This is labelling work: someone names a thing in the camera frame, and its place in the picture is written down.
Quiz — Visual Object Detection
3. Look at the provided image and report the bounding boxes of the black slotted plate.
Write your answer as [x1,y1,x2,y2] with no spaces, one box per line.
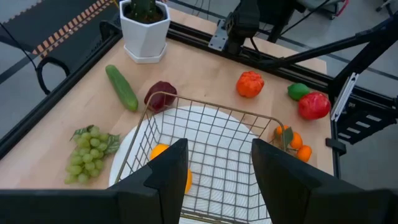
[336,105,398,146]

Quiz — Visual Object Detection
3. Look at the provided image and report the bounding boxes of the black orange-striped floor mat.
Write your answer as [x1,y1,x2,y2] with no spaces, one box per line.
[0,0,121,68]

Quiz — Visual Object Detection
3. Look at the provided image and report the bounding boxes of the white hexagonal plant pot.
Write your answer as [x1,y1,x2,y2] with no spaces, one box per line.
[119,0,171,65]

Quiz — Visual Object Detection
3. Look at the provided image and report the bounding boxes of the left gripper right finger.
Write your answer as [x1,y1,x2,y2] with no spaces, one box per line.
[251,139,398,224]

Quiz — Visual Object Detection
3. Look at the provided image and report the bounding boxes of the yellow-orange mango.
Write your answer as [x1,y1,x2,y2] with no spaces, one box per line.
[150,142,193,194]

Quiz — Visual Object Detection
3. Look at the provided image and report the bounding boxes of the gold wire basket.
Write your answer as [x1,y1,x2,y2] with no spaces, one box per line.
[114,91,289,224]

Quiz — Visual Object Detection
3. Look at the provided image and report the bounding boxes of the green lime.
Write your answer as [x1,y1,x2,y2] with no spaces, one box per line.
[287,82,311,101]

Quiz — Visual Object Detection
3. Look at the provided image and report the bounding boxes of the tangerine cluster with leaves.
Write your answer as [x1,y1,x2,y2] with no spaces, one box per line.
[272,124,313,163]

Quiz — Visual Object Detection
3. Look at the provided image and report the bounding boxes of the black coiled floor cable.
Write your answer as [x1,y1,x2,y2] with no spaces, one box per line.
[35,57,72,96]

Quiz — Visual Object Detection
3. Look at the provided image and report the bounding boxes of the green grape bunch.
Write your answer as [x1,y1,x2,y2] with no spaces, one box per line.
[64,124,121,185]

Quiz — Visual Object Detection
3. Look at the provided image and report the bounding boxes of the green cucumber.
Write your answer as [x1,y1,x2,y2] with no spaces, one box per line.
[104,64,139,112]

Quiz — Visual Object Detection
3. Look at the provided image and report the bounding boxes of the dark red apple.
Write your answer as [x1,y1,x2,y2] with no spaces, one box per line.
[144,80,178,113]

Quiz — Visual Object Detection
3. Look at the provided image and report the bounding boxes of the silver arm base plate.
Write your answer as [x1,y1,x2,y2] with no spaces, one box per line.
[208,19,228,52]

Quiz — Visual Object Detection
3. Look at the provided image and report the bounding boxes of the black aluminium table frame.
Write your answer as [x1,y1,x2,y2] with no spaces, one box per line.
[0,12,398,187]

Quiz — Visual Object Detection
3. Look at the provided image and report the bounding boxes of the silver frame corner bracket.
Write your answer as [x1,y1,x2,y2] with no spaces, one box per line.
[330,72,360,123]

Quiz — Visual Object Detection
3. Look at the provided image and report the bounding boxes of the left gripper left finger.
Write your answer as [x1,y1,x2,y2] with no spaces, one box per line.
[0,138,190,224]

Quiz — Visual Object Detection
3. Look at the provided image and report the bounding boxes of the orange bell pepper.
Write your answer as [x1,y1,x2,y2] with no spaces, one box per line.
[235,70,265,99]

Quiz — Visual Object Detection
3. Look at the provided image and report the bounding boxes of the white round woven placemat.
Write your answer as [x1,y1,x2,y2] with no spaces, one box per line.
[108,105,271,224]

